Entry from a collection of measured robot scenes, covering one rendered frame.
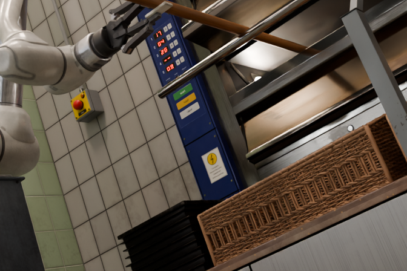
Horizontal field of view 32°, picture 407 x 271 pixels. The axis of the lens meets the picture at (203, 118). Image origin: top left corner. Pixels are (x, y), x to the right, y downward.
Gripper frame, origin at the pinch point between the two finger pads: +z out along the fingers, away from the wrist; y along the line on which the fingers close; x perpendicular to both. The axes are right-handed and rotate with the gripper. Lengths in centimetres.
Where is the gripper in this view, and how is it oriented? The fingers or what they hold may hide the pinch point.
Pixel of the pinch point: (156, 4)
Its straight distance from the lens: 177.7
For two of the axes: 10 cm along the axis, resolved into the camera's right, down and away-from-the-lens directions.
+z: 7.4, -4.6, -4.9
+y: 3.3, 8.9, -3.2
